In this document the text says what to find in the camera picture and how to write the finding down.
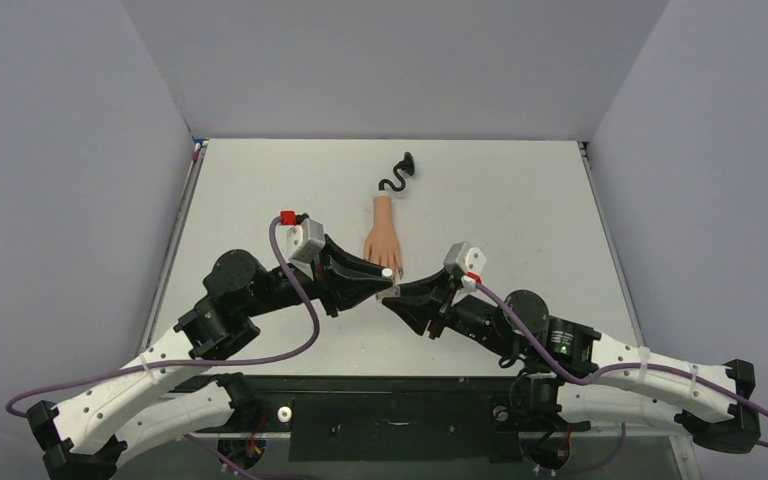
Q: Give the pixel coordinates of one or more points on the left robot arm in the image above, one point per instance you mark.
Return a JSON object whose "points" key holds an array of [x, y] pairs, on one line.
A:
{"points": [[93, 434]]}

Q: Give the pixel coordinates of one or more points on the mannequin practice hand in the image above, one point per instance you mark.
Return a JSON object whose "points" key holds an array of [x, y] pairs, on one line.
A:
{"points": [[382, 246]]}

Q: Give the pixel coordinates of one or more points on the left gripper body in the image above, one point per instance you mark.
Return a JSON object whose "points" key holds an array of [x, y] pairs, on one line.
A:
{"points": [[315, 284]]}

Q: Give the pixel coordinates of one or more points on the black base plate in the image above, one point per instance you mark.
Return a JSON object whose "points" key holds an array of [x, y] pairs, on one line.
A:
{"points": [[361, 418]]}

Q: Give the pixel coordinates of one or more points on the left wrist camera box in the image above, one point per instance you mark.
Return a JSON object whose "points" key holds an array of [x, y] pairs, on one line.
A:
{"points": [[305, 242]]}

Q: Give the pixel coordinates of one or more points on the clear nail polish bottle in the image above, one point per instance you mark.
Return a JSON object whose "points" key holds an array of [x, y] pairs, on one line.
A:
{"points": [[391, 292]]}

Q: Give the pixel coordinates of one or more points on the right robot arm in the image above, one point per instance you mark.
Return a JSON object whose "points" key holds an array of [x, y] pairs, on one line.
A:
{"points": [[575, 375]]}

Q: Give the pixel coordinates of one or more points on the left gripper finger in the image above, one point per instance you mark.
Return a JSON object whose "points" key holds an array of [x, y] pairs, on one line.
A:
{"points": [[347, 289], [339, 256]]}

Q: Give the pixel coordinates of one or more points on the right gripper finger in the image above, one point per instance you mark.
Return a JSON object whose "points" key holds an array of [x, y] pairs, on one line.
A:
{"points": [[438, 286], [419, 313]]}

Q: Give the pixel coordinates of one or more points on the black flexible hand stand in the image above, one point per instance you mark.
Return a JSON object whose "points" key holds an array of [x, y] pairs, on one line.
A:
{"points": [[406, 167]]}

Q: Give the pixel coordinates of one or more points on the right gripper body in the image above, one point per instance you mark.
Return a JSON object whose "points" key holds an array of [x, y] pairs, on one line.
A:
{"points": [[441, 307]]}

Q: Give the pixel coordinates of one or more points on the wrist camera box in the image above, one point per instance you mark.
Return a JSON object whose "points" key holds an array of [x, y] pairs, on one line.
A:
{"points": [[464, 263], [305, 242]]}

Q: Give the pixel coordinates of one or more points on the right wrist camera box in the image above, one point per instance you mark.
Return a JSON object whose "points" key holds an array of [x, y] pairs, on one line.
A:
{"points": [[464, 263]]}

